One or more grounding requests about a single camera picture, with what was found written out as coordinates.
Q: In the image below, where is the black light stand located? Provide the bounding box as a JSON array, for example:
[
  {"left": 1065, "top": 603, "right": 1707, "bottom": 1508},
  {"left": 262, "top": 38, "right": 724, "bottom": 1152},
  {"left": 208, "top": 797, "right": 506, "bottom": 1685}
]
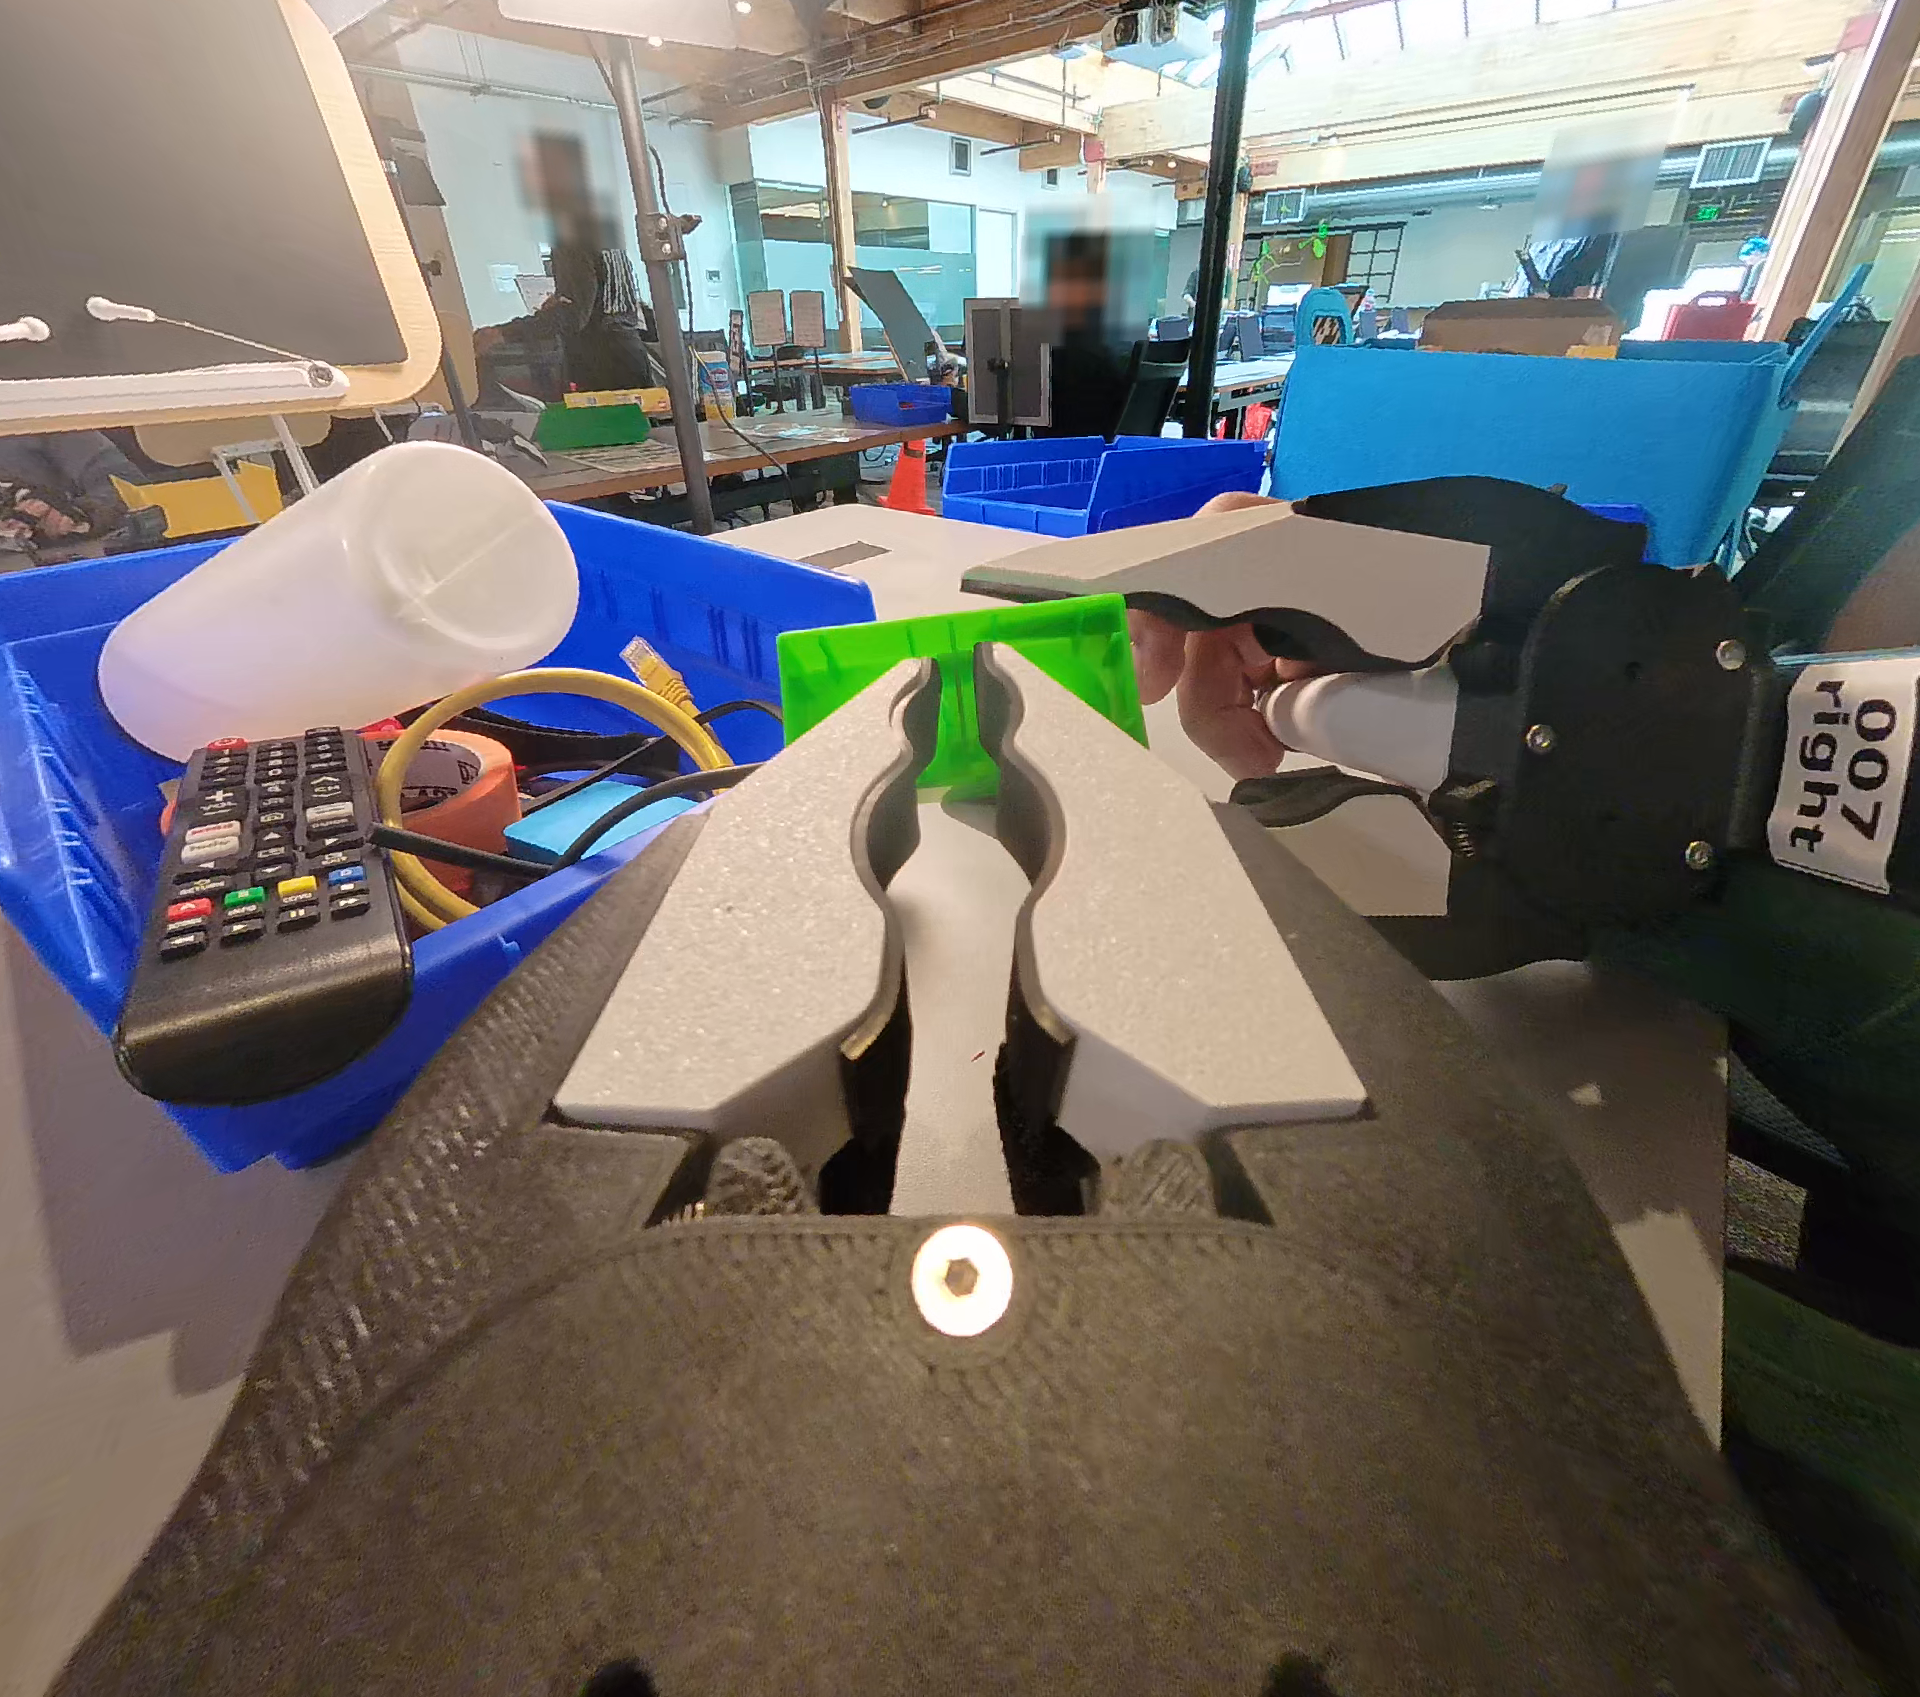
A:
[{"left": 600, "top": 33, "right": 717, "bottom": 535}]

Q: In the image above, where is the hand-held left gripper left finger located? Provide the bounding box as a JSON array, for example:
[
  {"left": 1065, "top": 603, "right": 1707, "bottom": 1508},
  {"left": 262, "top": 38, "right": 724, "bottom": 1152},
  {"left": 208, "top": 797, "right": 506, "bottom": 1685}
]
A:
[{"left": 552, "top": 654, "right": 945, "bottom": 1212}]

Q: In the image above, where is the yellow plastic bin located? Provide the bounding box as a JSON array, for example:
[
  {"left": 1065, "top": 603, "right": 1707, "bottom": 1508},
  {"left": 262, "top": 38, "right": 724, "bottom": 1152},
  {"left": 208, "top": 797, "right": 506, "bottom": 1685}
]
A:
[{"left": 112, "top": 473, "right": 287, "bottom": 539}]

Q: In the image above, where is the black remote control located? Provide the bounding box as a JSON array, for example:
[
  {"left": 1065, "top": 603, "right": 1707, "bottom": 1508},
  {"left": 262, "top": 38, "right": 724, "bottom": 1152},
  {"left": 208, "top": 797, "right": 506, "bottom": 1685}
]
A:
[{"left": 117, "top": 726, "right": 416, "bottom": 1107}]

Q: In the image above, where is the green plastic block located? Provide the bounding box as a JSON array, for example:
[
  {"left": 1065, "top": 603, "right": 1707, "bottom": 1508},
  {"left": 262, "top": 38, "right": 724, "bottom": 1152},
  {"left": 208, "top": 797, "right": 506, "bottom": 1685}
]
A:
[{"left": 778, "top": 591, "right": 1149, "bottom": 804}]

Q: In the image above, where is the blue plastic bin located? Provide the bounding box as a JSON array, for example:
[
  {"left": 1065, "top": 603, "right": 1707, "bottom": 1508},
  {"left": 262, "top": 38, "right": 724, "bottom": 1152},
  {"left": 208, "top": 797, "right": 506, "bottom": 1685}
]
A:
[
  {"left": 1087, "top": 437, "right": 1271, "bottom": 539},
  {"left": 0, "top": 501, "right": 876, "bottom": 1174},
  {"left": 943, "top": 437, "right": 1115, "bottom": 529}
]

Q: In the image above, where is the person's right hand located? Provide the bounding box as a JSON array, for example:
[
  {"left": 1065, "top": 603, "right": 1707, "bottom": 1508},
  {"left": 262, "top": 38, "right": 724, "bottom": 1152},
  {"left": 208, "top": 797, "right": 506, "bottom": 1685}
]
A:
[{"left": 1129, "top": 491, "right": 1314, "bottom": 785}]

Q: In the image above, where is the grey computer monitor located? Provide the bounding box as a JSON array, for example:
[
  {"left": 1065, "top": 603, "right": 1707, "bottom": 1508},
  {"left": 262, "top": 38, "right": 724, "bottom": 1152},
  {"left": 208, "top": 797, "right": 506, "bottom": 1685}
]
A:
[{"left": 963, "top": 300, "right": 1055, "bottom": 434}]

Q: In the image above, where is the cardboard box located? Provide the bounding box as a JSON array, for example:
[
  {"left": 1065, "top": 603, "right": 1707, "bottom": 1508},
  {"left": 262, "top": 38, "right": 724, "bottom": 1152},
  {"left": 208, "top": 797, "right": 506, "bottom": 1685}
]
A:
[{"left": 1418, "top": 300, "right": 1626, "bottom": 360}]

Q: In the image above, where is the yellow network cable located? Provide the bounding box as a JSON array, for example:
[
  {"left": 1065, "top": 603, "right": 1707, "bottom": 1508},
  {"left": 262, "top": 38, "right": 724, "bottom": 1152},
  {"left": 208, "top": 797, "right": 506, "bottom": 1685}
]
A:
[{"left": 372, "top": 635, "right": 736, "bottom": 935}]

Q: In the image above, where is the black board with wooden frame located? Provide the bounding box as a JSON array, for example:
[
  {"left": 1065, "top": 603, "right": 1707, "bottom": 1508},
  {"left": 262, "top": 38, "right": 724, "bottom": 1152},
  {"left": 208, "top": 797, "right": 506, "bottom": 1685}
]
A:
[{"left": 0, "top": 0, "right": 444, "bottom": 439}]

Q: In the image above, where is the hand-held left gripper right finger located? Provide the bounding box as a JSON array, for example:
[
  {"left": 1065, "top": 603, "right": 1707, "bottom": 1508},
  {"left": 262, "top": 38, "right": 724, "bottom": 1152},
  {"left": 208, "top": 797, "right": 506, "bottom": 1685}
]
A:
[{"left": 972, "top": 640, "right": 1369, "bottom": 1207}]

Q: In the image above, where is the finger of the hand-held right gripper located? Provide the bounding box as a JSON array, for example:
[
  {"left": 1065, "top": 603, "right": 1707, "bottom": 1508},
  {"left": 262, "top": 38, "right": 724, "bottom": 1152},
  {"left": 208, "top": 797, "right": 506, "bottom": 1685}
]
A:
[
  {"left": 1230, "top": 675, "right": 1464, "bottom": 837},
  {"left": 960, "top": 510, "right": 1493, "bottom": 675}
]

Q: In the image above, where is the blue fabric crate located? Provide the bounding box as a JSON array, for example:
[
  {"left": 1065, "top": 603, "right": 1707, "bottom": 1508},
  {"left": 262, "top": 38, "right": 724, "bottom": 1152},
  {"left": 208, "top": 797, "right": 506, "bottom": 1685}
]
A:
[{"left": 1271, "top": 339, "right": 1794, "bottom": 570}]

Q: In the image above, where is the orange tape roll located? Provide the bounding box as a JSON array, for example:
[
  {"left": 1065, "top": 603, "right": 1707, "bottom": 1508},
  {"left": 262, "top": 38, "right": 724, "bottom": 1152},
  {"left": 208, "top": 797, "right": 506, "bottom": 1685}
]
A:
[{"left": 382, "top": 726, "right": 521, "bottom": 897}]

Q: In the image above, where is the light blue flat block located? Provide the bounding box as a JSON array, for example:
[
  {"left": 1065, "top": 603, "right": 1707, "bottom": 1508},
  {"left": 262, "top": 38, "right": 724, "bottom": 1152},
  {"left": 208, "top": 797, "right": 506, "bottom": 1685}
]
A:
[{"left": 502, "top": 780, "right": 707, "bottom": 862}]

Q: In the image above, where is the black vertical pole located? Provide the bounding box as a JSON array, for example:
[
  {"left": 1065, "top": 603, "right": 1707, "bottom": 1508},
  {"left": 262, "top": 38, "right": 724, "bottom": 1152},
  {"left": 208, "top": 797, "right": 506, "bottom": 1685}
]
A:
[{"left": 1185, "top": 0, "right": 1287, "bottom": 442}]

